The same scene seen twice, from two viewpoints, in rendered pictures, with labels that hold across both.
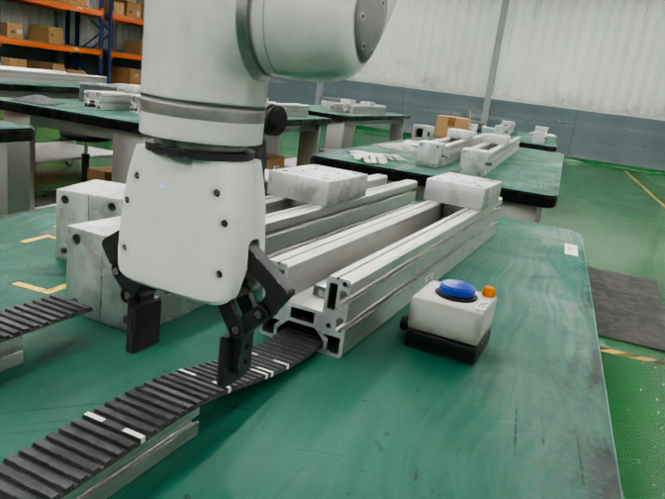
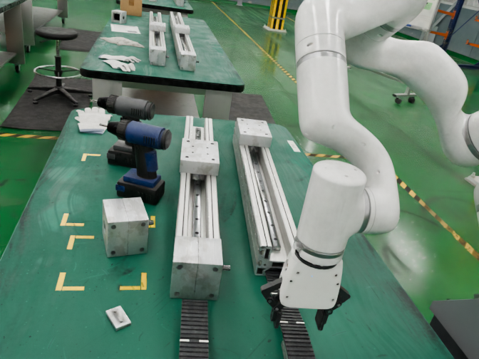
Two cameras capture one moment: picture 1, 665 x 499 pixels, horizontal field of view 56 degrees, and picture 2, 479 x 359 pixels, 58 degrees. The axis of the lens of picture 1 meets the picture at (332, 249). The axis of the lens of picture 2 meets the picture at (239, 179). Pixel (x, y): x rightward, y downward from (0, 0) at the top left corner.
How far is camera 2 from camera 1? 67 cm
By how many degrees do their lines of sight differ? 33
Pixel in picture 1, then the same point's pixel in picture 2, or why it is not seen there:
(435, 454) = (366, 315)
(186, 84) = (337, 248)
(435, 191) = (245, 139)
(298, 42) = (382, 231)
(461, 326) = not seen: hidden behind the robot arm
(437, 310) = not seen: hidden behind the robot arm
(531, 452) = (385, 300)
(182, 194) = (321, 278)
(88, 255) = (187, 273)
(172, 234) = (313, 290)
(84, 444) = not seen: outside the picture
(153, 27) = (326, 231)
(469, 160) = (186, 61)
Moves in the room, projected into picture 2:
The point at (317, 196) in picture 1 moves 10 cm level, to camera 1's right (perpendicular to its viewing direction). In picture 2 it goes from (212, 171) to (242, 168)
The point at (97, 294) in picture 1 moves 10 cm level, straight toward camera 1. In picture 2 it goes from (192, 288) to (228, 315)
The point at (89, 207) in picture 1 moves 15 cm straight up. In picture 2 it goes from (129, 227) to (131, 167)
